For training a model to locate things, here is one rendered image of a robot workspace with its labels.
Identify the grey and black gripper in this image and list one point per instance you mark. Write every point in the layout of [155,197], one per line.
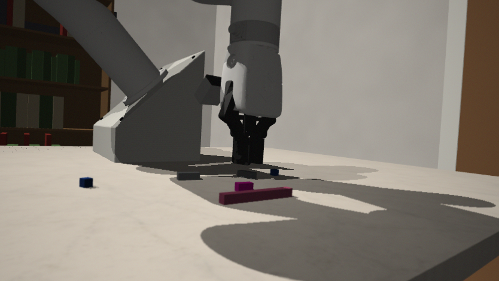
[251,84]

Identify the magenta rectangular block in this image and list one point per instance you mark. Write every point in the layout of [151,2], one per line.
[242,186]

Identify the pink rod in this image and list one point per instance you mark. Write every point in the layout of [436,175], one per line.
[235,197]

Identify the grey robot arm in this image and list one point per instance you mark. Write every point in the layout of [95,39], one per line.
[104,38]

